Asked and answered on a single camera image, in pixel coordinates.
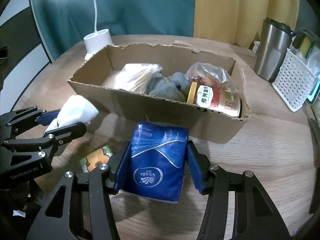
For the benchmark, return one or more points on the yellow green sponge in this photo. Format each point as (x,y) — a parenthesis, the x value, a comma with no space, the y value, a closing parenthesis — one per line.
(305,46)

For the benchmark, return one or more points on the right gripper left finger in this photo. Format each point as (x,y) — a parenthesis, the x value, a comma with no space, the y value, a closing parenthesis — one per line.
(79,206)

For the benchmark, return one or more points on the clear plastic snack bag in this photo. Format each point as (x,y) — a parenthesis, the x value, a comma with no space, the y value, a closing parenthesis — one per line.
(212,76)

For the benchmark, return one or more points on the white desk lamp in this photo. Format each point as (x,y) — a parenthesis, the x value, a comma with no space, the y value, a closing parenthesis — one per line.
(97,40)

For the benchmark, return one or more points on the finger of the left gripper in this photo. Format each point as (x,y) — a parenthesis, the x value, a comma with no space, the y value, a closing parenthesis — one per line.
(46,117)
(55,137)

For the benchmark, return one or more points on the teal curtain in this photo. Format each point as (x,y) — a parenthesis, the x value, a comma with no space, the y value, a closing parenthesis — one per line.
(64,23)

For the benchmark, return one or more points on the blue Vinda tissue pack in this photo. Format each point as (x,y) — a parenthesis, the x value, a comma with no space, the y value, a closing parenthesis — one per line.
(157,162)

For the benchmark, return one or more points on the cartoon tissue pack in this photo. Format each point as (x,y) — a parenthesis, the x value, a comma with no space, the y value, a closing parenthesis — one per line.
(96,158)

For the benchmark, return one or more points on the white socks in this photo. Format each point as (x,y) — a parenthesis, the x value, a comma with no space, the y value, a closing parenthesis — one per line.
(76,109)

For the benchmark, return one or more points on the grey knitted socks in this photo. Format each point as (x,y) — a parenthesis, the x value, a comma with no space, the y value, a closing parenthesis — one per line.
(175,87)

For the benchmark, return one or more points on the torn cardboard box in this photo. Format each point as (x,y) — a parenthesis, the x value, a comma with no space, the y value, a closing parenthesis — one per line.
(174,55)

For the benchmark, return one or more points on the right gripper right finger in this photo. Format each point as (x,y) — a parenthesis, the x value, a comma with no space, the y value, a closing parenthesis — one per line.
(255,215)

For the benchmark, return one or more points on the stainless steel tumbler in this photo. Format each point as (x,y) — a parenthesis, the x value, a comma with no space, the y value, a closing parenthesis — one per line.
(276,37)

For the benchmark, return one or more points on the yellow curtain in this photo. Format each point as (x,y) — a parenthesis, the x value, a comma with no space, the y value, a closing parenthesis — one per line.
(239,22)

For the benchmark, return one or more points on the cotton swab bag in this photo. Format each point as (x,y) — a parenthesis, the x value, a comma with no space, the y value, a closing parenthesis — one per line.
(135,77)

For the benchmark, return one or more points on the yellow lid jar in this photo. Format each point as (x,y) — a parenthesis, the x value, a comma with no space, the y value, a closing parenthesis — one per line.
(220,100)

